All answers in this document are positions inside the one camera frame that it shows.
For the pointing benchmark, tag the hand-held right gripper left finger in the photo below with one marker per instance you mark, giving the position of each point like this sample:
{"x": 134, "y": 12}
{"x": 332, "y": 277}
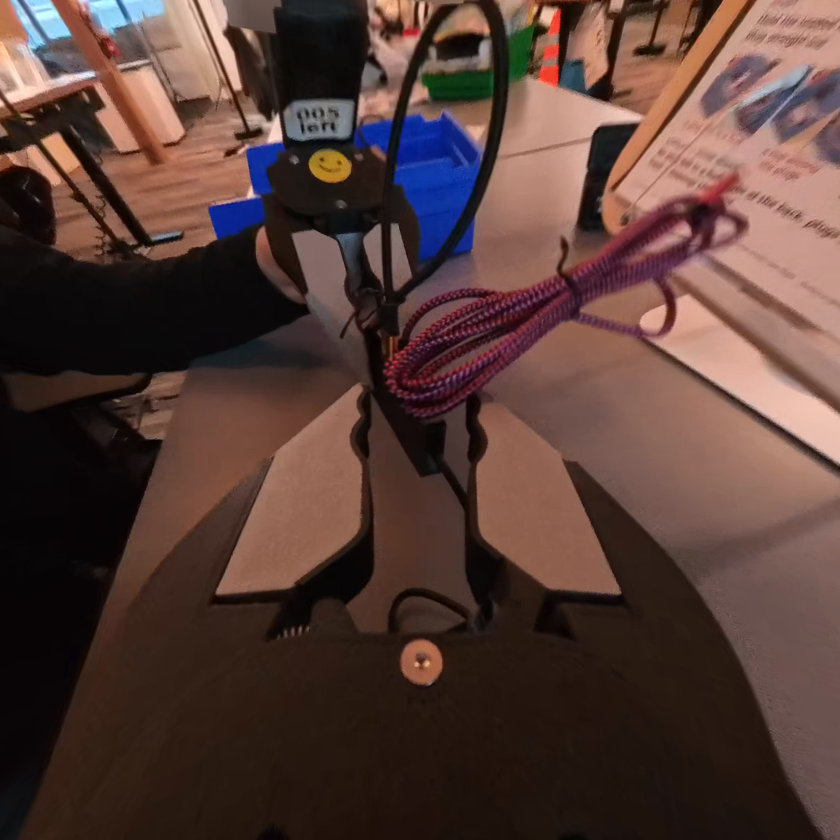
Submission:
{"x": 302, "y": 518}

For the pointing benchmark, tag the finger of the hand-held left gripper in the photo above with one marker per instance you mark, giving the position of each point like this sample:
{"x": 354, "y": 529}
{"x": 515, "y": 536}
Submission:
{"x": 361, "y": 262}
{"x": 346, "y": 259}

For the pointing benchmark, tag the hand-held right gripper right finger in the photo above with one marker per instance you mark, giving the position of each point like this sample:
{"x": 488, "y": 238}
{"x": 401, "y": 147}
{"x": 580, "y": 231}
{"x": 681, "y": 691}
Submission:
{"x": 538, "y": 518}

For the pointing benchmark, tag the blue plastic box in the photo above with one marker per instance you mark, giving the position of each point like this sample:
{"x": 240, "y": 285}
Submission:
{"x": 439, "y": 177}

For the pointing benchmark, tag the person's left hand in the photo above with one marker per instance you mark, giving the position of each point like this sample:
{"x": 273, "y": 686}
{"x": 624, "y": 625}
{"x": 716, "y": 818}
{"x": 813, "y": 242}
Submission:
{"x": 272, "y": 262}

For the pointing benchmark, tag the green plastic bin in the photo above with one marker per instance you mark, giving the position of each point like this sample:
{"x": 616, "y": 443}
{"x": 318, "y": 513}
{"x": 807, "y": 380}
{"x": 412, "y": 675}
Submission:
{"x": 472, "y": 82}

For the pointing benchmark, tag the white cabinet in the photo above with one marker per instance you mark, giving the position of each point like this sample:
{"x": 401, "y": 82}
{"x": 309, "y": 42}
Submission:
{"x": 151, "y": 105}

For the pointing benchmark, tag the white stand base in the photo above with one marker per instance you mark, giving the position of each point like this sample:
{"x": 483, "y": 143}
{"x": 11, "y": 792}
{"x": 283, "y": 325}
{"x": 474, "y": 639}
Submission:
{"x": 722, "y": 374}

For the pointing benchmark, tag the orange traffic cone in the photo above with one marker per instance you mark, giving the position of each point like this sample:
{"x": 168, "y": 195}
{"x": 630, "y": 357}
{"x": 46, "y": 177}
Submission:
{"x": 552, "y": 52}

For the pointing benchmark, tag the black charger with display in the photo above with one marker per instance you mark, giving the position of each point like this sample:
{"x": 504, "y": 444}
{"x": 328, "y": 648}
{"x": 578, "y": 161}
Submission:
{"x": 600, "y": 177}

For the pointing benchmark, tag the wooden sign board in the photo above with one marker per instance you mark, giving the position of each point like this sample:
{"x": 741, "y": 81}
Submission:
{"x": 663, "y": 85}

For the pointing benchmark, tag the printed instruction sheet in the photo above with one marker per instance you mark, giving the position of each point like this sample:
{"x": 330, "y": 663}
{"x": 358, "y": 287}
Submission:
{"x": 774, "y": 197}

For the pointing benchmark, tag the wooden support post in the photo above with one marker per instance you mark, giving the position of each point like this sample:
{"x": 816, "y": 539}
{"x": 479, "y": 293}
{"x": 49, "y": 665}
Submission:
{"x": 111, "y": 85}

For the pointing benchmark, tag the black frame table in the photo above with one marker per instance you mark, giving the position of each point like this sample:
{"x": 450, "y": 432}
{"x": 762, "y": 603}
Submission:
{"x": 85, "y": 151}

